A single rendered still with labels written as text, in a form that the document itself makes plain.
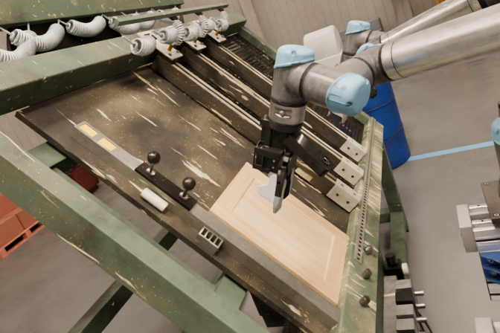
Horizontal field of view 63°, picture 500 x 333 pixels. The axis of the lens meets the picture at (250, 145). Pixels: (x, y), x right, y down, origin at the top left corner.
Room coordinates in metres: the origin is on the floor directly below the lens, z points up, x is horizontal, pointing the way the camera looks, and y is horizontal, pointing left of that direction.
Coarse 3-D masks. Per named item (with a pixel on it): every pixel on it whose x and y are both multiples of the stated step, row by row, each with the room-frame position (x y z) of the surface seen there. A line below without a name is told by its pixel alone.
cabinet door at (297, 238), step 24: (240, 192) 1.34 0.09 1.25; (216, 216) 1.18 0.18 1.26; (240, 216) 1.23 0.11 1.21; (264, 216) 1.28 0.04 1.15; (288, 216) 1.34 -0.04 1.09; (312, 216) 1.41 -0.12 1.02; (264, 240) 1.17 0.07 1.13; (288, 240) 1.23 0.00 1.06; (312, 240) 1.29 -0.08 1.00; (336, 240) 1.35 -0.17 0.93; (288, 264) 1.12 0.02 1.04; (312, 264) 1.18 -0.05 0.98; (336, 264) 1.23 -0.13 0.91; (312, 288) 1.09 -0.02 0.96; (336, 288) 1.12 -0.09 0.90
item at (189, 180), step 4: (184, 180) 1.05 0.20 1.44; (188, 180) 1.05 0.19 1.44; (192, 180) 1.05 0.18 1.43; (184, 184) 1.05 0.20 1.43; (188, 184) 1.04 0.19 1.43; (192, 184) 1.04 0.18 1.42; (184, 188) 1.05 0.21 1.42; (188, 188) 1.04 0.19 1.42; (192, 188) 1.04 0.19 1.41; (184, 192) 1.10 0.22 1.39; (180, 196) 1.13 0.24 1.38; (184, 196) 1.12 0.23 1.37; (184, 200) 1.12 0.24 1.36
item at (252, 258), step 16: (96, 144) 1.19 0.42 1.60; (112, 160) 1.18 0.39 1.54; (128, 160) 1.18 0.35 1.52; (128, 176) 1.17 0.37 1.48; (160, 192) 1.13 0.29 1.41; (176, 208) 1.12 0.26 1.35; (192, 208) 1.12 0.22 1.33; (192, 224) 1.11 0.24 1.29; (208, 224) 1.09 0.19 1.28; (224, 224) 1.12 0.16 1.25; (224, 240) 1.08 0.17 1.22; (240, 240) 1.10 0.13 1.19; (240, 256) 1.07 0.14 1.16; (256, 256) 1.06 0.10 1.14; (256, 272) 1.05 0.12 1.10; (272, 272) 1.04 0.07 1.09; (288, 272) 1.07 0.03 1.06; (288, 288) 1.02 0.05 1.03; (304, 288) 1.04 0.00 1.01; (304, 304) 1.01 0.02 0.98; (320, 304) 1.01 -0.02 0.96; (320, 320) 1.00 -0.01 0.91; (336, 320) 0.98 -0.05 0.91
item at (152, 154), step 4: (152, 152) 1.08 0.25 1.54; (156, 152) 1.08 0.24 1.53; (148, 156) 1.08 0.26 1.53; (152, 156) 1.07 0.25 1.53; (156, 156) 1.07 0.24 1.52; (160, 156) 1.08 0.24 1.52; (148, 160) 1.07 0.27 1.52; (152, 160) 1.07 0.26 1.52; (156, 160) 1.07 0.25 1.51; (160, 160) 1.09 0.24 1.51; (152, 164) 1.11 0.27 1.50; (148, 168) 1.16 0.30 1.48; (152, 168) 1.13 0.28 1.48; (148, 172) 1.16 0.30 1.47; (152, 172) 1.15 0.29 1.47
